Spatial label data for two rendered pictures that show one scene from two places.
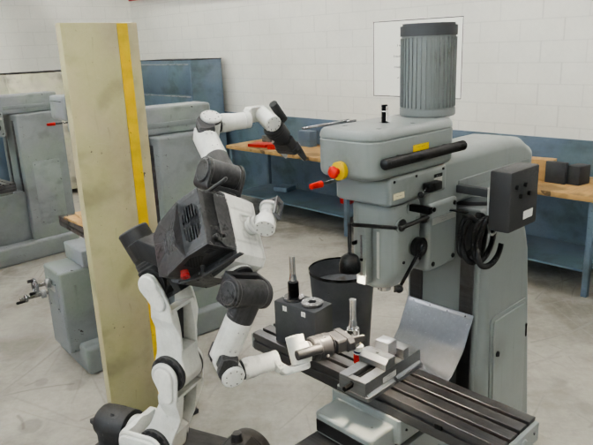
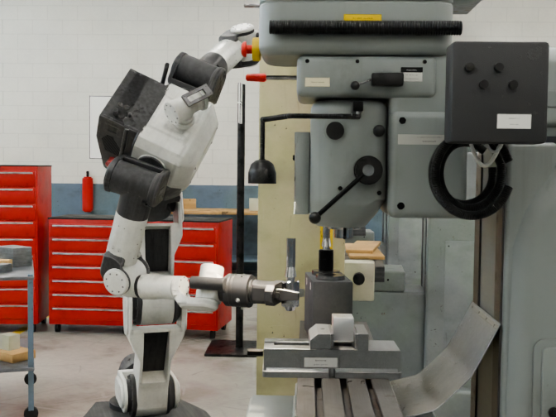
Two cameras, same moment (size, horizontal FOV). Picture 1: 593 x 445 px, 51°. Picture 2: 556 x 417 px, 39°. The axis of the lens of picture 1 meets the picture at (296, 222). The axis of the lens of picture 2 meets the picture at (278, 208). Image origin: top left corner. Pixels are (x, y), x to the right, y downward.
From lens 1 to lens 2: 185 cm
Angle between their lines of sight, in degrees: 46
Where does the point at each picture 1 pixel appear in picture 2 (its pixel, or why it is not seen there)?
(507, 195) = (450, 79)
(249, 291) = (123, 173)
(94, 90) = not seen: hidden behind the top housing
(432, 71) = not seen: outside the picture
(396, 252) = (326, 168)
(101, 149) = (287, 124)
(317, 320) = (318, 294)
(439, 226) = (416, 150)
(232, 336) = (114, 229)
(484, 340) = (518, 373)
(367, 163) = (262, 30)
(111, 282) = (276, 276)
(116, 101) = not seen: hidden behind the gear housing
